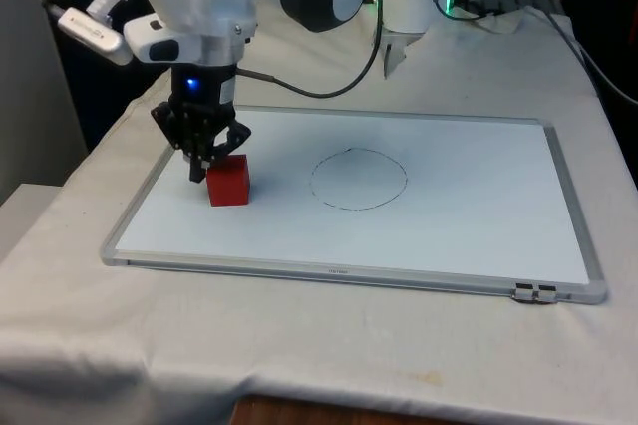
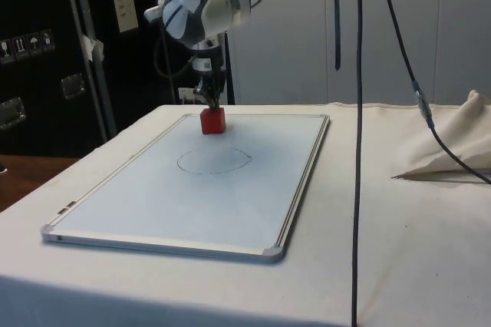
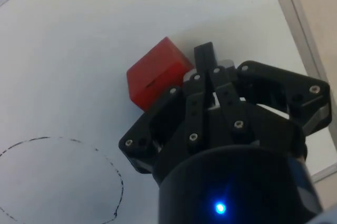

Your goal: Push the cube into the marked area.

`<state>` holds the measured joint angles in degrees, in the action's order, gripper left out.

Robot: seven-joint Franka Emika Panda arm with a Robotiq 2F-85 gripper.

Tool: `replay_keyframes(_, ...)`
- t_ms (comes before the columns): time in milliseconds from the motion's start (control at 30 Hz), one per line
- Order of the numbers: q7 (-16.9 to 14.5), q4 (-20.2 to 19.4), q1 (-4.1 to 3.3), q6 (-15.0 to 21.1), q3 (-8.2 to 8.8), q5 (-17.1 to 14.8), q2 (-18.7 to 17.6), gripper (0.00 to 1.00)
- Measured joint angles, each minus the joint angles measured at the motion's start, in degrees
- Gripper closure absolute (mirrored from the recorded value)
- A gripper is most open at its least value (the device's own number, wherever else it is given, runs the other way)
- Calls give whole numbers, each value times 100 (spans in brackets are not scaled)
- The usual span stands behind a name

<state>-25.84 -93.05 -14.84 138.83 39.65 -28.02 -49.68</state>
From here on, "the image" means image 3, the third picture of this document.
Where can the flat whiteboard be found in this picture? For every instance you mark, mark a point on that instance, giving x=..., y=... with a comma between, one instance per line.
x=79, y=63

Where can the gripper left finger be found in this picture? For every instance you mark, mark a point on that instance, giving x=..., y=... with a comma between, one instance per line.
x=193, y=108

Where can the red cube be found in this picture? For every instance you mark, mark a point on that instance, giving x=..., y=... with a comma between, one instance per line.
x=155, y=76

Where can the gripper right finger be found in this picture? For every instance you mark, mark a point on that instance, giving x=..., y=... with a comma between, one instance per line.
x=302, y=87

